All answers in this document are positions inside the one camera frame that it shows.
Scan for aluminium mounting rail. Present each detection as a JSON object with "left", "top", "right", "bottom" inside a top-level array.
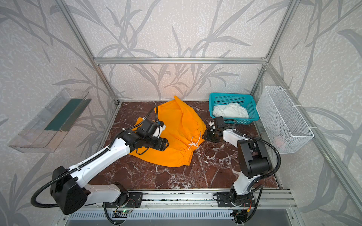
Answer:
[{"left": 58, "top": 188, "right": 298, "bottom": 211}]

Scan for orange drawstring shorts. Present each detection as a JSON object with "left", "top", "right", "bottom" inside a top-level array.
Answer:
[{"left": 130, "top": 96, "right": 206, "bottom": 167}]

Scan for white wire mesh basket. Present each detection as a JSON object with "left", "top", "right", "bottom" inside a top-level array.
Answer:
[{"left": 256, "top": 86, "right": 314, "bottom": 154}]

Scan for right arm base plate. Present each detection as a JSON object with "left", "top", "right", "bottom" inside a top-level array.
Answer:
[{"left": 212, "top": 191, "right": 256, "bottom": 209}]

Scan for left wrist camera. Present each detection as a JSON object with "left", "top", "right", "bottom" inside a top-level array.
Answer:
[{"left": 153, "top": 121, "right": 166, "bottom": 138}]

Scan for clear acrylic wall shelf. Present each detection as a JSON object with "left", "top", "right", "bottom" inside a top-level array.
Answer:
[{"left": 8, "top": 88, "right": 92, "bottom": 153}]

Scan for teal plastic basket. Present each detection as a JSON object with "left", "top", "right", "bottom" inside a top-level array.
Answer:
[{"left": 209, "top": 93, "right": 260, "bottom": 125}]

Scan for pink object in wire basket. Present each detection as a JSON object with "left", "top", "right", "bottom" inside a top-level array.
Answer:
[{"left": 273, "top": 136, "right": 286, "bottom": 150}]

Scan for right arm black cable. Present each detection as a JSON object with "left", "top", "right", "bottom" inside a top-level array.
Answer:
[{"left": 223, "top": 118, "right": 282, "bottom": 224}]

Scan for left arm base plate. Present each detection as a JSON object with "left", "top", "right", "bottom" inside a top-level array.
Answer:
[{"left": 114, "top": 192, "right": 143, "bottom": 208}]

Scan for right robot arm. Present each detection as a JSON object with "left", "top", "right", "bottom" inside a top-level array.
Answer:
[{"left": 203, "top": 117, "right": 275, "bottom": 196}]

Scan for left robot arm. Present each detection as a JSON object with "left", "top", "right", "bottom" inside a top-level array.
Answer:
[{"left": 50, "top": 119, "right": 169, "bottom": 215}]

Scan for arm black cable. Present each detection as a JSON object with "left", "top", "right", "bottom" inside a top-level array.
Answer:
[
  {"left": 30, "top": 105, "right": 159, "bottom": 226},
  {"left": 223, "top": 118, "right": 282, "bottom": 224}
]

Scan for white crumpled garment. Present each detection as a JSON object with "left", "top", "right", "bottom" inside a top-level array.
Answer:
[{"left": 212, "top": 103, "right": 249, "bottom": 118}]

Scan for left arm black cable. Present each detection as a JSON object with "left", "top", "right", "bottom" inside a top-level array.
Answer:
[{"left": 30, "top": 105, "right": 159, "bottom": 226}]

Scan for small circuit board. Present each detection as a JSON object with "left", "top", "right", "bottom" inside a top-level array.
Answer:
[{"left": 114, "top": 209, "right": 134, "bottom": 215}]

